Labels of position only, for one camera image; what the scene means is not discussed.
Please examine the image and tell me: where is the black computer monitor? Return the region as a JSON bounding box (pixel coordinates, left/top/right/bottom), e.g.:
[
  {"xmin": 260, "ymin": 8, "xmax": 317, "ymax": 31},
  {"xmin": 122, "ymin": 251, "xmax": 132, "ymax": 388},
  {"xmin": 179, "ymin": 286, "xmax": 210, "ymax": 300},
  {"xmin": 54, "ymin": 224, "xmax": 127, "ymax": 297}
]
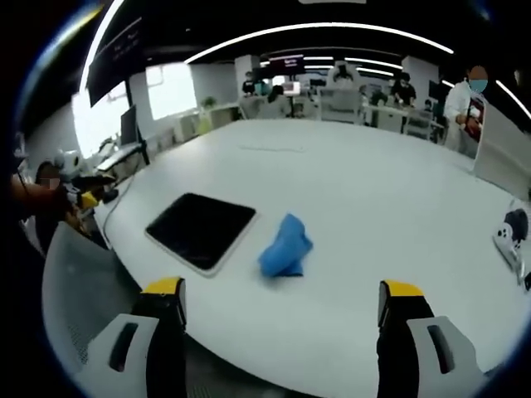
[{"xmin": 119, "ymin": 104, "xmax": 151, "ymax": 165}]

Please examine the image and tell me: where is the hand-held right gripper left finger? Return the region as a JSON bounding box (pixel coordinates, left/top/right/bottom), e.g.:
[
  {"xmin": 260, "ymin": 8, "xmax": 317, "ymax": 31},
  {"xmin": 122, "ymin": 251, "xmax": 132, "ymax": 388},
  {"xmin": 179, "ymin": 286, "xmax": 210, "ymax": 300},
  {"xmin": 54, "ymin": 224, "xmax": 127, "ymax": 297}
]
[{"xmin": 82, "ymin": 276, "xmax": 188, "ymax": 398}]

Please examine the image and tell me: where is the white partition board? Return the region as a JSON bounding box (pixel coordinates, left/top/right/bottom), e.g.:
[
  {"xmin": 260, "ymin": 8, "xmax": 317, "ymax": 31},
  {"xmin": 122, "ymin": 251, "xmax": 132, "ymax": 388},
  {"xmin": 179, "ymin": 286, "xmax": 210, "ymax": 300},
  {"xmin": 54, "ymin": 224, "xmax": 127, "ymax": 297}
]
[{"xmin": 472, "ymin": 98, "xmax": 531, "ymax": 197}]

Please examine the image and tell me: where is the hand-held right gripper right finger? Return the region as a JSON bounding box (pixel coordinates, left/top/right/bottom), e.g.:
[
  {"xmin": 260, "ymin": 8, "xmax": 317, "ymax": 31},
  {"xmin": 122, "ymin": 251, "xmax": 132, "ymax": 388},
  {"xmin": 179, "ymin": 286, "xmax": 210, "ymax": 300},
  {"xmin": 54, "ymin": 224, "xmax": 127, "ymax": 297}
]
[{"xmin": 375, "ymin": 279, "xmax": 491, "ymax": 398}]

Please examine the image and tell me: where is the white and black device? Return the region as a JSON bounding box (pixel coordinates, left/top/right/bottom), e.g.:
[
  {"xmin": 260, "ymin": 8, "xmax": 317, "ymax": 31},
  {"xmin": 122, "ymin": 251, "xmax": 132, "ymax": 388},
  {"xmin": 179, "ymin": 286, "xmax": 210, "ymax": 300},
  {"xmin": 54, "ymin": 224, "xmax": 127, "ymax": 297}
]
[{"xmin": 492, "ymin": 206, "xmax": 531, "ymax": 291}]

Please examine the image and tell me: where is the large dark wall screen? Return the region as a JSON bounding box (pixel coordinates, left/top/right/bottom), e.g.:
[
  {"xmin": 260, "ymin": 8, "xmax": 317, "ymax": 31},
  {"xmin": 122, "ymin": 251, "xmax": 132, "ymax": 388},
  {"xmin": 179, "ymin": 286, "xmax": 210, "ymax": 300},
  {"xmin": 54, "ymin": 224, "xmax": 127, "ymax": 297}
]
[{"xmin": 85, "ymin": 16, "xmax": 144, "ymax": 105}]

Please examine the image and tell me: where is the dark mirror with white frame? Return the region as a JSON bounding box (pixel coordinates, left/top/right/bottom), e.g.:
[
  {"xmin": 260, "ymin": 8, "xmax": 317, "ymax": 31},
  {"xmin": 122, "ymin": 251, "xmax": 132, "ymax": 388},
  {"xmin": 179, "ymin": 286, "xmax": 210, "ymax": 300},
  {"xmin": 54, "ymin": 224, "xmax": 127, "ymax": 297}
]
[{"xmin": 144, "ymin": 192, "xmax": 258, "ymax": 278}]

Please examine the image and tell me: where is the curved ceiling light strip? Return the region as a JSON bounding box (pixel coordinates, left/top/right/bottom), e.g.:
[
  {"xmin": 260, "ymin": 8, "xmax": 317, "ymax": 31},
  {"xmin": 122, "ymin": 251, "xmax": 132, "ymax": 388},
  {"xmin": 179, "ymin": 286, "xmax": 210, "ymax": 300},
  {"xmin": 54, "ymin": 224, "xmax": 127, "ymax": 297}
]
[{"xmin": 184, "ymin": 22, "xmax": 455, "ymax": 66}]

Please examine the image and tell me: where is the blue cleaning cloth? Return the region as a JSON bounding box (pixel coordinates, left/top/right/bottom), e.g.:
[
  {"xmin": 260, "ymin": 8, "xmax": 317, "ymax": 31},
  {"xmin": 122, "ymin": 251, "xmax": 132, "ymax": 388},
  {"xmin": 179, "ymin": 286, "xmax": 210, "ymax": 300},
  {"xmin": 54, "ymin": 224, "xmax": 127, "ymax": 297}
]
[{"xmin": 257, "ymin": 213, "xmax": 314, "ymax": 278}]

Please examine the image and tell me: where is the grey mesh office chair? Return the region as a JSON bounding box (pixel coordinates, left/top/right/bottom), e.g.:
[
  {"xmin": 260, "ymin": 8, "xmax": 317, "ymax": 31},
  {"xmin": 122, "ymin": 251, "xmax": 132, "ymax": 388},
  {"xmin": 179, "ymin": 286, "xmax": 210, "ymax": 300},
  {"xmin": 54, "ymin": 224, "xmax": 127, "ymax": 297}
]
[{"xmin": 41, "ymin": 221, "xmax": 143, "ymax": 376}]

